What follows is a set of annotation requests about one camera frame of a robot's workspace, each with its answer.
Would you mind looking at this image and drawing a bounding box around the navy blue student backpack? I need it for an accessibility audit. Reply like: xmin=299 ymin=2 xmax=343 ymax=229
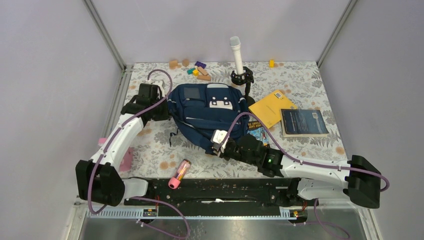
xmin=167 ymin=83 xmax=250 ymax=155

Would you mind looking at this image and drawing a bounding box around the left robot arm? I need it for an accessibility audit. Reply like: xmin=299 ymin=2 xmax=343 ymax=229
xmin=75 ymin=83 xmax=169 ymax=207

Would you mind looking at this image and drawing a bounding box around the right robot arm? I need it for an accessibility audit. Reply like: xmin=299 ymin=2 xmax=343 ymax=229
xmin=211 ymin=134 xmax=381 ymax=209

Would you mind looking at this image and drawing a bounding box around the treehouse story paperback book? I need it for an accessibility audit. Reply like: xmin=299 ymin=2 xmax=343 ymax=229
xmin=247 ymin=120 xmax=270 ymax=146

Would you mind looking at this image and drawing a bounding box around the yellow book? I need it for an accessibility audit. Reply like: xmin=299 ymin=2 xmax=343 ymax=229
xmin=248 ymin=90 xmax=298 ymax=128

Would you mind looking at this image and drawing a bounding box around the teal toy block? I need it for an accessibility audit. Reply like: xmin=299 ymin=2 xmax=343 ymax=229
xmin=186 ymin=67 xmax=196 ymax=75

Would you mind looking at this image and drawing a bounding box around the round wooden block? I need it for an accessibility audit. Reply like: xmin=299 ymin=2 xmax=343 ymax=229
xmin=181 ymin=58 xmax=190 ymax=67

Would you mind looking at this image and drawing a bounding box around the small yellow block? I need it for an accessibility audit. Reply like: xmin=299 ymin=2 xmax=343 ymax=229
xmin=192 ymin=69 xmax=199 ymax=77

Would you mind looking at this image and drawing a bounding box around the dark blue book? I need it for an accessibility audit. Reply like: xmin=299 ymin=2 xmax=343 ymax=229
xmin=280 ymin=109 xmax=329 ymax=138

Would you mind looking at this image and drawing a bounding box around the purple toy block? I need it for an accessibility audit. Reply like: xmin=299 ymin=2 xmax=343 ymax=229
xmin=194 ymin=61 xmax=207 ymax=69

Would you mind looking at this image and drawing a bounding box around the long tan wooden block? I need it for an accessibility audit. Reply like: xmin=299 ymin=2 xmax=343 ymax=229
xmin=196 ymin=66 xmax=212 ymax=81

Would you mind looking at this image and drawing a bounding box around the black microphone stand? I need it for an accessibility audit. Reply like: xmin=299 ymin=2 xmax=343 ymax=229
xmin=230 ymin=66 xmax=256 ymax=107

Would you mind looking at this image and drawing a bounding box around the pink box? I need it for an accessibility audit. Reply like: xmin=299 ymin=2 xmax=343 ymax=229
xmin=118 ymin=147 xmax=134 ymax=172

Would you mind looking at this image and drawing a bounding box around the pink-capped clear tube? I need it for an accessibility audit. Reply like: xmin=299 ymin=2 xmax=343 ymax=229
xmin=168 ymin=159 xmax=192 ymax=190

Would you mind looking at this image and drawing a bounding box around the yellow toy block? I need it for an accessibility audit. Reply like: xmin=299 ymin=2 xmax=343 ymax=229
xmin=268 ymin=59 xmax=275 ymax=68

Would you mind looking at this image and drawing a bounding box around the white microphone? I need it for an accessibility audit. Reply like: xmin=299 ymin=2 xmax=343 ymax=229
xmin=229 ymin=36 xmax=244 ymax=75

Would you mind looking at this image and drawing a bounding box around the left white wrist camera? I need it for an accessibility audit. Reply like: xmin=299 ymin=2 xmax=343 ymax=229
xmin=148 ymin=80 xmax=167 ymax=99

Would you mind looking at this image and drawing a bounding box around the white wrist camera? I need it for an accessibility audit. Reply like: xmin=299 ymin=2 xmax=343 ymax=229
xmin=211 ymin=129 xmax=228 ymax=152
xmin=148 ymin=80 xmax=167 ymax=99

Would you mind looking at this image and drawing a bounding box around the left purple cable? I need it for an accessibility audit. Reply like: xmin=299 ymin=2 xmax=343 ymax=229
xmin=87 ymin=68 xmax=191 ymax=240

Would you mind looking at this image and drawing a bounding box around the purple cable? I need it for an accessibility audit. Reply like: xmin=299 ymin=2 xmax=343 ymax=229
xmin=87 ymin=68 xmax=191 ymax=240
xmin=220 ymin=111 xmax=390 ymax=239

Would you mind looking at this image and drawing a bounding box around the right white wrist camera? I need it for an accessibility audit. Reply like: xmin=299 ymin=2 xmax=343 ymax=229
xmin=211 ymin=129 xmax=228 ymax=152

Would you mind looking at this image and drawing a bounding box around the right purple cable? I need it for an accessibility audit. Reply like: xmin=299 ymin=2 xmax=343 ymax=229
xmin=220 ymin=111 xmax=390 ymax=239

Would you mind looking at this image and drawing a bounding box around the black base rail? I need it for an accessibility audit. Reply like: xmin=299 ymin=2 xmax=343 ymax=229
xmin=145 ymin=178 xmax=314 ymax=218

